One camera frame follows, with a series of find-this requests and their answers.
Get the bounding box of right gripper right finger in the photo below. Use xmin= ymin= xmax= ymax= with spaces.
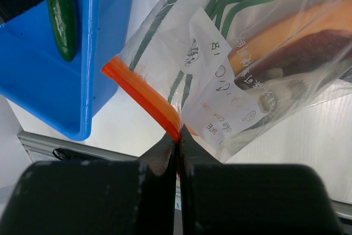
xmin=179 ymin=128 xmax=343 ymax=234

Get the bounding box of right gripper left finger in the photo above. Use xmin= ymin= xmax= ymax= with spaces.
xmin=1 ymin=135 xmax=176 ymax=234

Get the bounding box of dark green cucumber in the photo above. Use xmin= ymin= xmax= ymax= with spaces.
xmin=47 ymin=0 xmax=78 ymax=62

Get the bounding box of blue plastic bin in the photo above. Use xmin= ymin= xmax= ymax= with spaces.
xmin=1 ymin=0 xmax=132 ymax=140

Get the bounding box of grey toy fish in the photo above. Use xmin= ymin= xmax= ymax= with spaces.
xmin=223 ymin=68 xmax=335 ymax=149

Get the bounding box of clear zip top bag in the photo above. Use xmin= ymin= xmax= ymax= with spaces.
xmin=102 ymin=0 xmax=351 ymax=161

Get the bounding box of orange purple sweet potato slice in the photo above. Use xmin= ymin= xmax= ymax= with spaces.
xmin=229 ymin=0 xmax=351 ymax=85

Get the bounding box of aluminium rail frame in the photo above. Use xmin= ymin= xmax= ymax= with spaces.
xmin=16 ymin=132 xmax=352 ymax=221

